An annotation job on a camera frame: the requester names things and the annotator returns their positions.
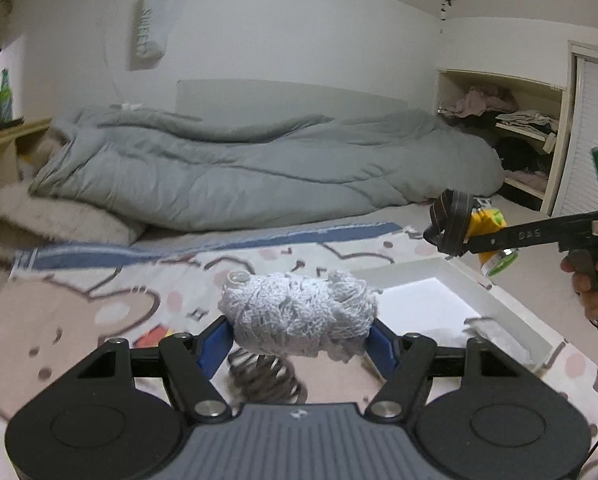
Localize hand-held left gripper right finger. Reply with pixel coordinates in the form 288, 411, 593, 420
366, 320, 522, 420

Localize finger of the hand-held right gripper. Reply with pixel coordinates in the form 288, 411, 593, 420
461, 212, 598, 257

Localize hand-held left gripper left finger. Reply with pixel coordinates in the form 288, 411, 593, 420
74, 317, 234, 422

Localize yellow flashlight with black strap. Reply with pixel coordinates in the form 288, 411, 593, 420
423, 189, 518, 277

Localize white cardboard box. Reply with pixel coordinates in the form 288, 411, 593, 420
349, 255, 554, 376

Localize colourful card box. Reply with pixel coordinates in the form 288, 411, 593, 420
134, 327, 180, 348

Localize black spiral hair clip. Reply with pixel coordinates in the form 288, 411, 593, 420
226, 350, 310, 406

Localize white string bundle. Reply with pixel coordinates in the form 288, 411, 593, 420
219, 269, 382, 361

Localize grey foil packet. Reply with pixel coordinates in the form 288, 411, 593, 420
463, 316, 532, 361

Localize person's right hand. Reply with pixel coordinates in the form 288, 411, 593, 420
560, 257, 598, 326

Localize beige bed sheet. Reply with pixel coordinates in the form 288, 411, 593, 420
129, 195, 598, 311

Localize folded pale pink clothes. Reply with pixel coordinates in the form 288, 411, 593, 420
504, 170, 547, 191

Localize dark clothes pile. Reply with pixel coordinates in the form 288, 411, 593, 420
494, 137, 550, 176

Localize cream closet shelf unit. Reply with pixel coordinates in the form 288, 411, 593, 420
436, 69, 574, 216

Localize folded beige clothes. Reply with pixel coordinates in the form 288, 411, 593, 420
496, 109, 560, 153

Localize printed bear blanket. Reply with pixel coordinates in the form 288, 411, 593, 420
0, 222, 598, 480

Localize white louvered closet door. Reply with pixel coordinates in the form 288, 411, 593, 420
549, 42, 598, 241

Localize pink clothes pile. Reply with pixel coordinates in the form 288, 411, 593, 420
441, 85, 517, 118

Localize grey quilt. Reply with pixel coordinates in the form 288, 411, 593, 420
29, 105, 504, 233

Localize beige fluffy blanket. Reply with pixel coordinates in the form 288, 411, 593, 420
0, 180, 147, 263

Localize white hanging cloth bag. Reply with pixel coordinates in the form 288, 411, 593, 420
129, 0, 172, 71

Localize green glass bottle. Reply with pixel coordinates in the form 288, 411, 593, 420
0, 69, 14, 122

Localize white charger cable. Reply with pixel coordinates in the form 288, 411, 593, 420
96, 10, 144, 111

